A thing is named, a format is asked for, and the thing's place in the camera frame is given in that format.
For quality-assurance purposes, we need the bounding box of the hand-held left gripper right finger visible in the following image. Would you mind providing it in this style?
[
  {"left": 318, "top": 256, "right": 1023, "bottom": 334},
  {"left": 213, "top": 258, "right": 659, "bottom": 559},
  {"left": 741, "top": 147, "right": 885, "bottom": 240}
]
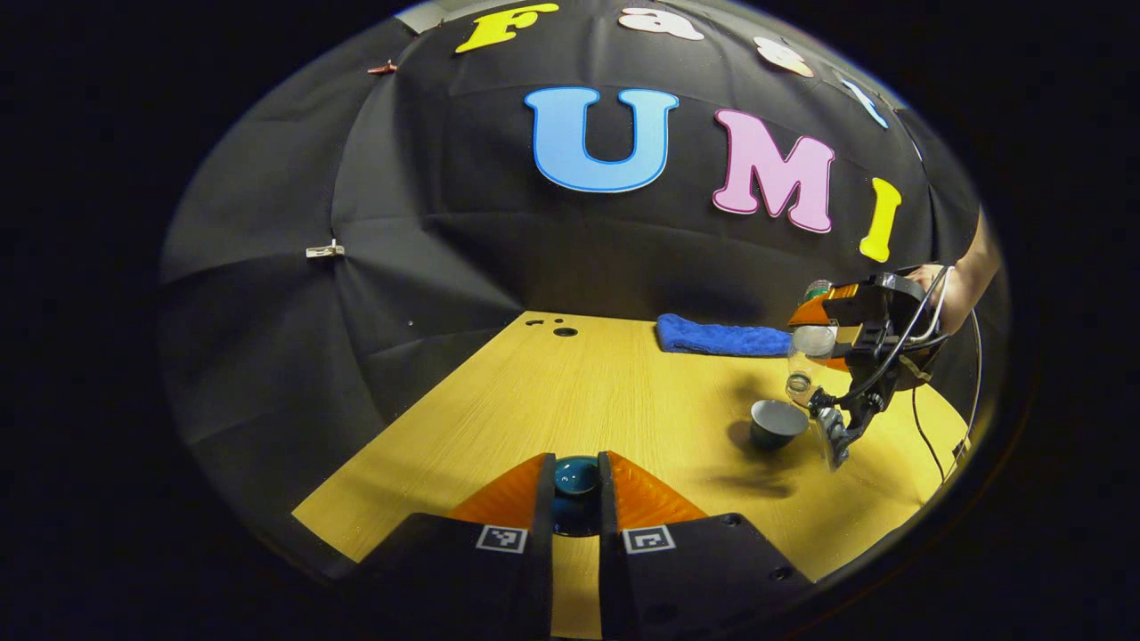
[{"left": 597, "top": 450, "right": 816, "bottom": 641}]

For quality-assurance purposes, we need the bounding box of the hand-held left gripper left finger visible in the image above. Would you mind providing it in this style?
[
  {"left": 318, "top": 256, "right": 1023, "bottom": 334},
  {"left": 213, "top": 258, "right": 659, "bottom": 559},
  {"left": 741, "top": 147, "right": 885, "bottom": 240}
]
[{"left": 356, "top": 452, "right": 558, "bottom": 641}]

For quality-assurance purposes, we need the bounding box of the clear plastic water bottle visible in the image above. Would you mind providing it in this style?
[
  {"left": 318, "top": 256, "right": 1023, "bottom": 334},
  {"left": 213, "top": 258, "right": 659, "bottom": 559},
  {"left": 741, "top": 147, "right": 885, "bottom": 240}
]
[{"left": 785, "top": 279, "right": 840, "bottom": 409}]

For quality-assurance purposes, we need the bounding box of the blue teacup lid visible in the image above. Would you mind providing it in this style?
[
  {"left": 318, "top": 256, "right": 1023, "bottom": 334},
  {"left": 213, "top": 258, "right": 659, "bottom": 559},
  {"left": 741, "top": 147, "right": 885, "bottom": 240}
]
[{"left": 552, "top": 455, "right": 600, "bottom": 537}]

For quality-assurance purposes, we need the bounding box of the blue teacup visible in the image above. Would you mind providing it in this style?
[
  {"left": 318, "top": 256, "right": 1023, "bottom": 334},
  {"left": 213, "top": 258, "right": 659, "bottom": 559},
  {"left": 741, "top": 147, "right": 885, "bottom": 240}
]
[{"left": 750, "top": 399, "right": 810, "bottom": 450}]

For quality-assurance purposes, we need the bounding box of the blue towel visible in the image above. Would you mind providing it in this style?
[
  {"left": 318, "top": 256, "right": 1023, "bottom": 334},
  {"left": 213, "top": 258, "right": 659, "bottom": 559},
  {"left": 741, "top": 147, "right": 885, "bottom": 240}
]
[{"left": 656, "top": 313, "right": 794, "bottom": 358}]

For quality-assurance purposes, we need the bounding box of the black backdrop cloth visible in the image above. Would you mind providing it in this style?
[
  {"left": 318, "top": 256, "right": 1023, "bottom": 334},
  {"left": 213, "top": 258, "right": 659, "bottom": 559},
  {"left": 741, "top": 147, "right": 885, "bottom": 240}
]
[{"left": 160, "top": 0, "right": 998, "bottom": 464}]

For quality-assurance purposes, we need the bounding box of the black cable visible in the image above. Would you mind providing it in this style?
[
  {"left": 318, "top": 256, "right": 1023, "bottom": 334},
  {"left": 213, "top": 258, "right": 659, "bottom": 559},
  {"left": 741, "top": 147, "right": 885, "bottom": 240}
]
[{"left": 910, "top": 307, "right": 981, "bottom": 486}]

